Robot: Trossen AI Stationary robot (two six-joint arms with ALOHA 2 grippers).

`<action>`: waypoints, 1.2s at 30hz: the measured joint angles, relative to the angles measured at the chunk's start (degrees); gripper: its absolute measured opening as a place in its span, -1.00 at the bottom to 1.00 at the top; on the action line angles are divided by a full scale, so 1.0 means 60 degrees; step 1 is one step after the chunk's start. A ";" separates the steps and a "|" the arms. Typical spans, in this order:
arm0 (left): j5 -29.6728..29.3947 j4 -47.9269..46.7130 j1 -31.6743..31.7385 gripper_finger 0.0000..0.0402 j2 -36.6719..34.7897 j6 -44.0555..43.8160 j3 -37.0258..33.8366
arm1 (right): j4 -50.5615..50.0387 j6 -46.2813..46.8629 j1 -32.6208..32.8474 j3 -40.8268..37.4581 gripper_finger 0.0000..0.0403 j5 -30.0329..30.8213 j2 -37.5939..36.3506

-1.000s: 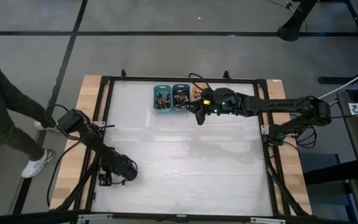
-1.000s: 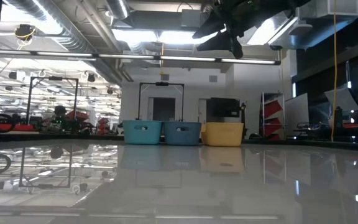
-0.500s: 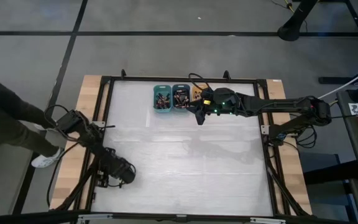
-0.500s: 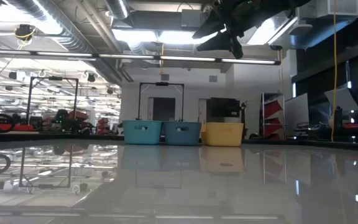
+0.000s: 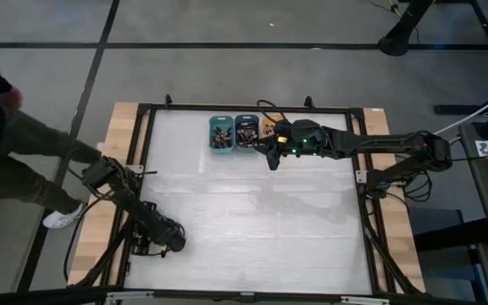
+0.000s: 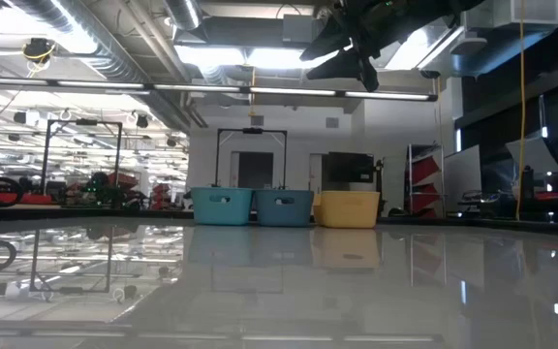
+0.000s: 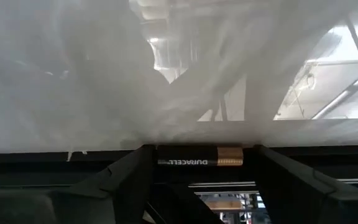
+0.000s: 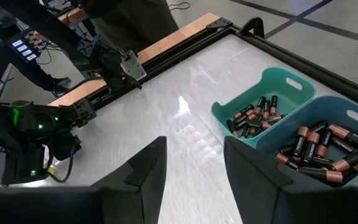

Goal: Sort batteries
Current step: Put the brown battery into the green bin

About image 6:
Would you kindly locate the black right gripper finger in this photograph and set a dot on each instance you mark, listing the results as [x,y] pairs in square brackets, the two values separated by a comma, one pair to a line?
[339,68]
[327,41]

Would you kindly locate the yellow plastic bin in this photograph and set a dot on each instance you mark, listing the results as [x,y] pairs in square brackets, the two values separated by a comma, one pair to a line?
[349,215]

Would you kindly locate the blue-grey plastic bin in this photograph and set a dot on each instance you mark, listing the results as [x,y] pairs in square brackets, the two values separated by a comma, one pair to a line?
[284,215]

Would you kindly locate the teal plastic bin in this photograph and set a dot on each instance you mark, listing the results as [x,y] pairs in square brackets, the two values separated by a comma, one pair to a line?
[221,213]

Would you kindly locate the ceiling light tube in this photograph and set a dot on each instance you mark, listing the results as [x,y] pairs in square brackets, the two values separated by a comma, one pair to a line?
[293,91]
[100,84]
[390,96]

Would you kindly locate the white ceiling fixture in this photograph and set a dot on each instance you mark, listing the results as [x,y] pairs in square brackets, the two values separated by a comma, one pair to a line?
[468,46]

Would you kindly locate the black background monitor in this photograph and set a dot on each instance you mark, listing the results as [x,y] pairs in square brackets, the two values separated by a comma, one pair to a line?
[347,167]

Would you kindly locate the white ceiling box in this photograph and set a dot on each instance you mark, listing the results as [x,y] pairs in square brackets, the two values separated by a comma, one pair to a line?
[526,12]

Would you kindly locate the white monitor back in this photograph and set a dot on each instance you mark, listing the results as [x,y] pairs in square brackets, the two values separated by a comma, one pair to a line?
[463,169]

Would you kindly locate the grey monitor back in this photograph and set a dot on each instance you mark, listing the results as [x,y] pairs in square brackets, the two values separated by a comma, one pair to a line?
[533,155]

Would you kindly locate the black bottle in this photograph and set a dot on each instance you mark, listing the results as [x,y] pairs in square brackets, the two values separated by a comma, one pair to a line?
[527,184]

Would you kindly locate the red flat item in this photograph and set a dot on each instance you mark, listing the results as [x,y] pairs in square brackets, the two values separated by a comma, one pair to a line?
[548,195]

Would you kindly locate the black office desk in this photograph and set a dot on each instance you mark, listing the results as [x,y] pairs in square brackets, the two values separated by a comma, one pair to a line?
[550,208]

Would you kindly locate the person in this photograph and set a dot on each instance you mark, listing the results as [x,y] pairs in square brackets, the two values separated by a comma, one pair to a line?
[101,180]

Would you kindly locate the black yellow ceiling reel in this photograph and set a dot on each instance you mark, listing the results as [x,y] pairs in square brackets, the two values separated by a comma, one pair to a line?
[39,48]

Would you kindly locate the red tray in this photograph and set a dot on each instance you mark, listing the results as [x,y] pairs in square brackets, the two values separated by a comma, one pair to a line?
[37,199]

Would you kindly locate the grey ceiling duct box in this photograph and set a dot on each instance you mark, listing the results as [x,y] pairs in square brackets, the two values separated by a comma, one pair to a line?
[298,29]

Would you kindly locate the black ceiling camera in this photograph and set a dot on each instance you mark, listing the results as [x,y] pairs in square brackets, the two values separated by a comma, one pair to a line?
[429,74]

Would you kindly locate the black metal frame stand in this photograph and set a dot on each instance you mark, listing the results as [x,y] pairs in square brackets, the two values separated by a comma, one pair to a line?
[45,160]
[252,131]

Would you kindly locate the silver ceiling air duct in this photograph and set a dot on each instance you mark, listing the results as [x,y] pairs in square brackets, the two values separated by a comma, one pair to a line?
[90,34]

